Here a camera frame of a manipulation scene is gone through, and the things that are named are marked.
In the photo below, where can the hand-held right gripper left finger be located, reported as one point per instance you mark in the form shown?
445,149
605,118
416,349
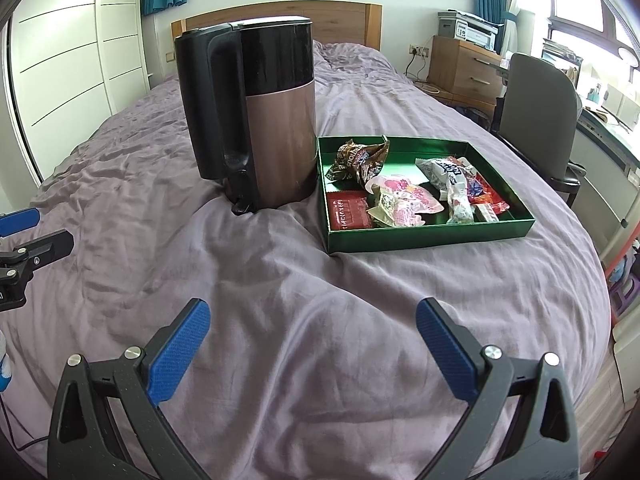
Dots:
177,355

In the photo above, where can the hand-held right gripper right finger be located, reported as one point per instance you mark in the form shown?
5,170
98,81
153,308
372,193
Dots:
445,355

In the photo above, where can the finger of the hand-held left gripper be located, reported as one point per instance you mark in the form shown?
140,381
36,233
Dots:
17,222
42,250

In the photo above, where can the green cardboard box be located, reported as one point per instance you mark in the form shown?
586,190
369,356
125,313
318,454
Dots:
425,237

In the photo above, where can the clear candy packet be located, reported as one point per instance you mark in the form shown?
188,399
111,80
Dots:
460,210

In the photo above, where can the small olive green packet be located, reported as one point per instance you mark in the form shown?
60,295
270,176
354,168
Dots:
385,207

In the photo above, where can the pink character-shaped packet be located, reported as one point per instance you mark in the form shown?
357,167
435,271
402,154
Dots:
417,197

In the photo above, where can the large red white pouch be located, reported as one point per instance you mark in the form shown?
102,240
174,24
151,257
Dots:
487,192

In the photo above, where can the dark red packet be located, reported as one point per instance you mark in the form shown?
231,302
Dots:
347,210

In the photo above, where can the white blue snack bag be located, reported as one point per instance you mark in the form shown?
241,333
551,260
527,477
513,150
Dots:
445,172

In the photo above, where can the brown snack packet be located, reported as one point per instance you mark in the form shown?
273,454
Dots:
357,162

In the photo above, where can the purple bed blanket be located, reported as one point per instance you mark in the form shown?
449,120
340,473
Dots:
250,285

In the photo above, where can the white blue object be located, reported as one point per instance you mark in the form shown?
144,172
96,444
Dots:
5,360

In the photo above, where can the white wardrobe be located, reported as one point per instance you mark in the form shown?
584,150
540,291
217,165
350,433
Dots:
65,35

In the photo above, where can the brown black electric kettle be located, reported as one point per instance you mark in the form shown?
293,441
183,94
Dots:
280,135

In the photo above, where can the white desk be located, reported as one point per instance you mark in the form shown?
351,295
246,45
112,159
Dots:
600,160

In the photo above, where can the grey office chair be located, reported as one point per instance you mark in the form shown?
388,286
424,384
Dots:
535,110

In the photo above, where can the wooden nightstand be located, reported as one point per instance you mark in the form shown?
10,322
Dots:
460,70

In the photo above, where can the grey white printer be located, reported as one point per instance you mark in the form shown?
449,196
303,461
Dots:
472,32

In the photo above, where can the wooden headboard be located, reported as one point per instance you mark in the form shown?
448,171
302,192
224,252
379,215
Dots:
345,17

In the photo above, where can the wall socket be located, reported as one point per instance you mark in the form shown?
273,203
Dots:
419,50

